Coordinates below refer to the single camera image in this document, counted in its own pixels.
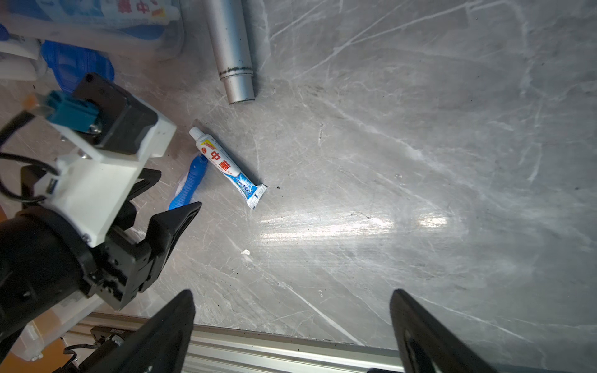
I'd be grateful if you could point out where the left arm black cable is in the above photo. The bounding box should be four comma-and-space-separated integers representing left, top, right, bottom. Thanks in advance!
0, 109, 62, 204

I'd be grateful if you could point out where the blue toothbrush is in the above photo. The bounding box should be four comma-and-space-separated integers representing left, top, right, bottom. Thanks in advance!
168, 153, 208, 210

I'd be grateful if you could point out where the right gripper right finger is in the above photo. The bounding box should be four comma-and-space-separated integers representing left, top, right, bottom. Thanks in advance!
390, 289, 496, 372

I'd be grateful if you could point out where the blue lid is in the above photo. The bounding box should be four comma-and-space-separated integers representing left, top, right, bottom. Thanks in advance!
41, 41, 114, 93

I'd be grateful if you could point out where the toothpaste tube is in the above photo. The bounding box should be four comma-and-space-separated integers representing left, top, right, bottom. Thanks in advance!
189, 127, 267, 209

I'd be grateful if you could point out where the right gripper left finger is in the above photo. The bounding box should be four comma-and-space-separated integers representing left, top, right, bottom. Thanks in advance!
90, 290, 195, 372

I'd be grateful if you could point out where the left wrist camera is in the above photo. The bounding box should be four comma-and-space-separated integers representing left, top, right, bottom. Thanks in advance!
23, 73, 177, 247

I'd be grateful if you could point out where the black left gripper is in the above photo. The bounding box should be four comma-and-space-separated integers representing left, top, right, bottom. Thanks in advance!
1, 168, 202, 341

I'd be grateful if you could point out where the aluminium front rail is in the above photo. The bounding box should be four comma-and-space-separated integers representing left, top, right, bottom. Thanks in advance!
183, 324, 405, 372

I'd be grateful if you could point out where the silver microphone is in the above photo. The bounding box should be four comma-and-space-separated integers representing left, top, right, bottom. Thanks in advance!
203, 0, 255, 104

